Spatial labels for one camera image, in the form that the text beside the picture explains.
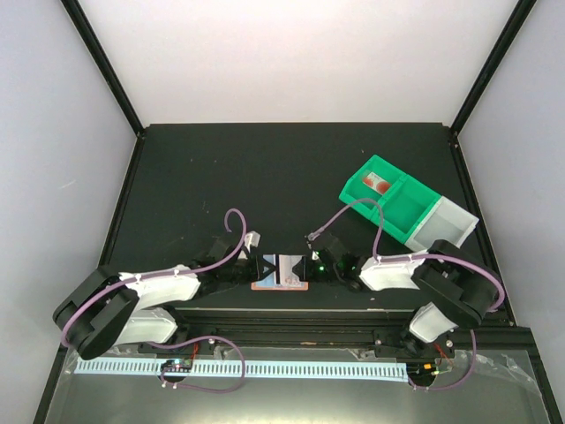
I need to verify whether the right black frame post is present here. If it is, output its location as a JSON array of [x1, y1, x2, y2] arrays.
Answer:
[[450, 0, 537, 136]]

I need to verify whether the left black frame post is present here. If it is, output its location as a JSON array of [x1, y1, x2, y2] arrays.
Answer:
[[60, 0, 145, 137]]

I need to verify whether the red circle card in bin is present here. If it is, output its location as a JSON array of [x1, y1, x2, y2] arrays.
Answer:
[[362, 172, 391, 195]]

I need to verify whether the white floral credit card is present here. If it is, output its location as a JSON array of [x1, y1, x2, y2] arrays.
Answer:
[[277, 255, 305, 289]]

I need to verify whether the green plastic bin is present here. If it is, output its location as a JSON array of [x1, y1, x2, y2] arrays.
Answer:
[[339, 155, 407, 206], [379, 175, 441, 244]]

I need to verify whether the small circuit board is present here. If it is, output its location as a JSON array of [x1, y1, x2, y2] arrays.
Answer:
[[406, 363, 440, 375], [161, 359, 192, 373]]

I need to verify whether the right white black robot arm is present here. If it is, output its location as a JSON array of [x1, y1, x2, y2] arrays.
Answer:
[[290, 235, 505, 356]]

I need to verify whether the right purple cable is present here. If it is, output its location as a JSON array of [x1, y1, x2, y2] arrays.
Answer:
[[306, 198, 507, 313]]

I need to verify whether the right small circuit board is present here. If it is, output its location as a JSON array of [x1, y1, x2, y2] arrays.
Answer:
[[406, 363, 440, 375]]

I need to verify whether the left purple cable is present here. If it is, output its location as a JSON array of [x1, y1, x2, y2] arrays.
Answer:
[[60, 208, 247, 348]]

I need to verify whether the purple cable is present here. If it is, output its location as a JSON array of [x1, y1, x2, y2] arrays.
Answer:
[[306, 198, 507, 313], [60, 208, 247, 348]]

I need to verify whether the left small circuit board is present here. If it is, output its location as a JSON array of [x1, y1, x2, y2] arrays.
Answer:
[[161, 359, 192, 373]]

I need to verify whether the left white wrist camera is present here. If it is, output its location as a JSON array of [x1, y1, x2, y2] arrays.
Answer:
[[238, 231, 260, 259]]

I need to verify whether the black frame post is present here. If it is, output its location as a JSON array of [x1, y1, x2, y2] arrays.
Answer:
[[60, 0, 145, 137], [450, 0, 537, 136]]

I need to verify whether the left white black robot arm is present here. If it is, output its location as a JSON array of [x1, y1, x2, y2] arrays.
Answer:
[[52, 231, 277, 360]]

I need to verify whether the clear plastic bin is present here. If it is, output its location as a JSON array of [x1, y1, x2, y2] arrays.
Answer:
[[404, 196, 479, 252]]

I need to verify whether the brown leather card holder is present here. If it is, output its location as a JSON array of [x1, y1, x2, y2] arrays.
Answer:
[[251, 254, 309, 292]]

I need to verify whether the light blue slotted cable duct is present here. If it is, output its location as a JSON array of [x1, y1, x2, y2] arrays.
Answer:
[[74, 357, 408, 382]]

